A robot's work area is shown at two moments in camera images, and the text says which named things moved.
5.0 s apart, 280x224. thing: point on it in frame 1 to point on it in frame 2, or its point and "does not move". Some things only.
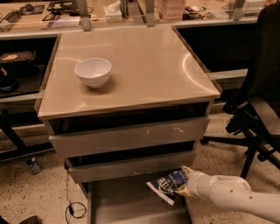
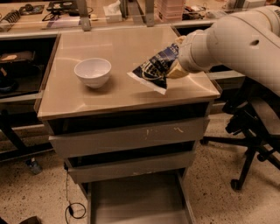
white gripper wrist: [196, 184] to [187, 57]
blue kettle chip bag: [165, 185] to [153, 73]
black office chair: [254, 112] does not move
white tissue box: [113, 12] does not move
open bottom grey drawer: [131, 200] does not move
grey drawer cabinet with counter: [123, 104] does not move
